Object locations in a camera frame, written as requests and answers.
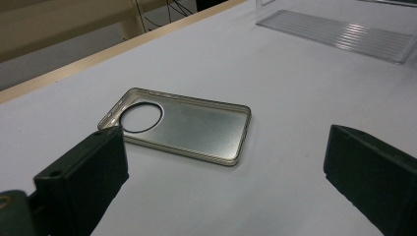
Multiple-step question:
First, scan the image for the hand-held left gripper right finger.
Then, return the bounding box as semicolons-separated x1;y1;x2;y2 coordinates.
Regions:
323;124;417;236

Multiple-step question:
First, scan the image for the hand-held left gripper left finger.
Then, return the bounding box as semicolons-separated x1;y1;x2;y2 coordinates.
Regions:
33;125;130;236

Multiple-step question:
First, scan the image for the grey phone case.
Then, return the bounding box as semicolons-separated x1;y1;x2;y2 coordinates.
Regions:
96;87;253;167

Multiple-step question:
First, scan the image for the clear plastic ribbed rack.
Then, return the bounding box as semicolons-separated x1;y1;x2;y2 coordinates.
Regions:
255;0;417;65

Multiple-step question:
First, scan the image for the white table sheet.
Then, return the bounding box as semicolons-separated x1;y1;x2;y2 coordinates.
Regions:
0;0;417;236

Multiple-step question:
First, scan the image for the wooden table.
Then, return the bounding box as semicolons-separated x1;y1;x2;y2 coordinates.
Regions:
0;0;249;105

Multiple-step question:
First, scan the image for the beige wooden shelf unit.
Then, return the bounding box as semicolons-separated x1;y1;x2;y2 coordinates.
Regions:
0;0;171;64

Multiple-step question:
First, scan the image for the bundle of black cables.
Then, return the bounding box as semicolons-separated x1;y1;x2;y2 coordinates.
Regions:
132;0;198;32

